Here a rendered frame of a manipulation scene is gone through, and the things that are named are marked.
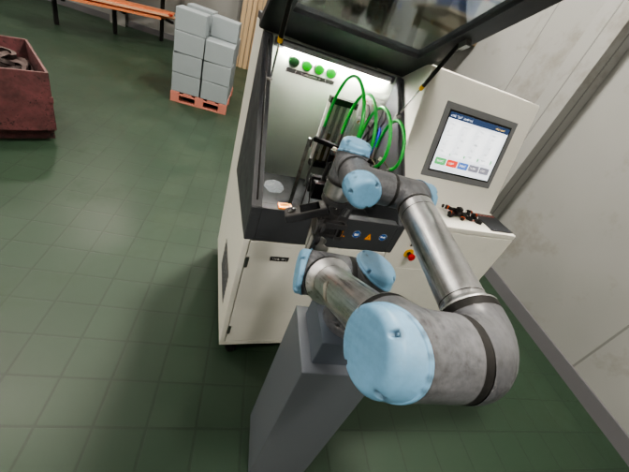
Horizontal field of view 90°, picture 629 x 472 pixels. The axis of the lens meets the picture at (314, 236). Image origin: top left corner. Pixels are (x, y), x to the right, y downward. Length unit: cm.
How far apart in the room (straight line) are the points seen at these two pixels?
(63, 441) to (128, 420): 22
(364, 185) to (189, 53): 443
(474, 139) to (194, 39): 387
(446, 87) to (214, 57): 368
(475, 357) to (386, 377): 11
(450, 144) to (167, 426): 183
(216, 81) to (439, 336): 474
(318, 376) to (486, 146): 142
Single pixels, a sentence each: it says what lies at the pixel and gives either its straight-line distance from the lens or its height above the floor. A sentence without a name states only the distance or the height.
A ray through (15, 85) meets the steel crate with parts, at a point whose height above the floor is 46.
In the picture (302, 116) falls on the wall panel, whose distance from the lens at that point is 166.
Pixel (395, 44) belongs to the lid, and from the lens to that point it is 157.
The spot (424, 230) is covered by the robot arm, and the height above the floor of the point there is 133.
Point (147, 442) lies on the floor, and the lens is 170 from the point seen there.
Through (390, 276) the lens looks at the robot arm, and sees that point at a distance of 82.
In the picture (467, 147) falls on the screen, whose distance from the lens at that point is 182.
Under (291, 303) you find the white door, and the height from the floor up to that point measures 41.
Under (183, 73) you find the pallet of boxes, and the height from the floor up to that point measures 39.
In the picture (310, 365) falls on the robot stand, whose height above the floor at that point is 80.
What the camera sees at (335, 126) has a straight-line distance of 171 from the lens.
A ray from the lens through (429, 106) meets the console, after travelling 164.
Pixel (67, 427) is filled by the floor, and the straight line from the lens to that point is 177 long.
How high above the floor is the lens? 159
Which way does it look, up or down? 34 degrees down
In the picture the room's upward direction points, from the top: 22 degrees clockwise
